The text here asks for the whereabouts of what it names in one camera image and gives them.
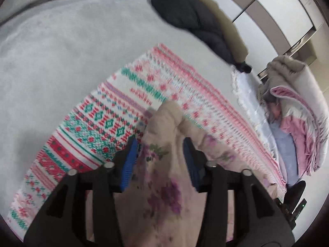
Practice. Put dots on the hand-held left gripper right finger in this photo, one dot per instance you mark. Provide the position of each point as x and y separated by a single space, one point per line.
191 164

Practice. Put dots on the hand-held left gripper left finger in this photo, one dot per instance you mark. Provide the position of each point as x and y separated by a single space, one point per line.
129 159

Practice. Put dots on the floral padded jacket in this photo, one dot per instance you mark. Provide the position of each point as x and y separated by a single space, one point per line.
159 211

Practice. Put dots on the red green patterned blanket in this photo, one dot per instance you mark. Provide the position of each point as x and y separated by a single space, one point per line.
108 123

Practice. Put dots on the blue folded blanket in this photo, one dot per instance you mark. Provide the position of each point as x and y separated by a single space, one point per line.
285 144

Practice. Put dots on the white lattice fringed cloth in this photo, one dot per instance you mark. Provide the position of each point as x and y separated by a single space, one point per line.
249 100

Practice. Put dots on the pink folded quilt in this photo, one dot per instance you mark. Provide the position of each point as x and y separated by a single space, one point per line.
293 123

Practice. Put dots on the bed with grey sheet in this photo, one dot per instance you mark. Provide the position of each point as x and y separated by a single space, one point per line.
64 56

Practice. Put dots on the olive green jacket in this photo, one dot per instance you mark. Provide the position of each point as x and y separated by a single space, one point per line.
231 38

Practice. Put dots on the pile of pink white bedding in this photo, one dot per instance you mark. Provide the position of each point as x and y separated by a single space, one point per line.
290 72

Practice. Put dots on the dark navy puffer jacket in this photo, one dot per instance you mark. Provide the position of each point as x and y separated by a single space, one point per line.
190 15

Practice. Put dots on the white sliding door wardrobe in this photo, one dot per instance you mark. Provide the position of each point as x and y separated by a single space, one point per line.
280 12

